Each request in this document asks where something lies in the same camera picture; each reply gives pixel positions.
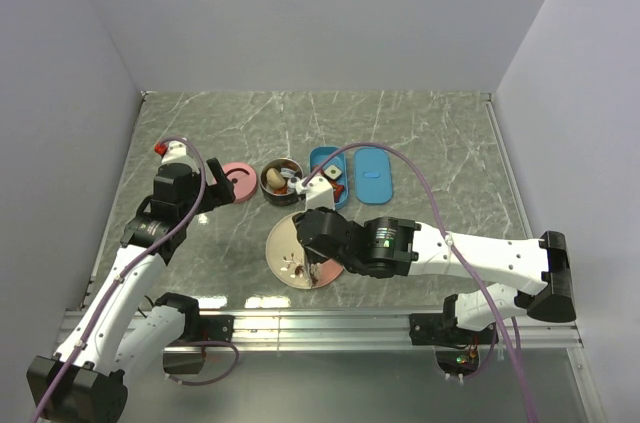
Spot pink round lid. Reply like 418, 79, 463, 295
222, 162, 258, 204

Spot steel serving tongs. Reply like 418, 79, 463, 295
303, 252, 318, 288

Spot dark red octopus sausage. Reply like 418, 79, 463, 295
290, 265, 320, 289

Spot red chicken drumstick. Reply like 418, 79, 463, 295
330, 181, 345, 198

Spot beige round bun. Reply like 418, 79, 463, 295
265, 167, 286, 190

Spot sushi roll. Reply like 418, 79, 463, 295
323, 165, 342, 181

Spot white round rice cake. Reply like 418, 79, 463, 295
280, 167, 296, 178

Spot blue lunch box lid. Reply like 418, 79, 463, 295
354, 147, 393, 205

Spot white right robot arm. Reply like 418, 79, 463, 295
293, 208, 576, 343

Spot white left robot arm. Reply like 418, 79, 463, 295
27, 157, 235, 422

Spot blue lunch box base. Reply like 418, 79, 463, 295
309, 146, 349, 210

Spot pink and cream plate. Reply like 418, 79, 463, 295
265, 212, 344, 290

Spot round steel bowl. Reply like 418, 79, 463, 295
260, 158, 304, 207

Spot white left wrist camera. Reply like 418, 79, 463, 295
154, 140, 194, 167

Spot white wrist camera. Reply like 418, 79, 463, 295
154, 140, 194, 167
294, 175, 335, 211

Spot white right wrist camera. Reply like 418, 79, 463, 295
294, 175, 335, 211

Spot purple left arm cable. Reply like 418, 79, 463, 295
29, 136, 207, 423

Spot aluminium front rail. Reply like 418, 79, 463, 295
49, 306, 584, 354

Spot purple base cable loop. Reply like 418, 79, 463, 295
167, 338, 242, 387

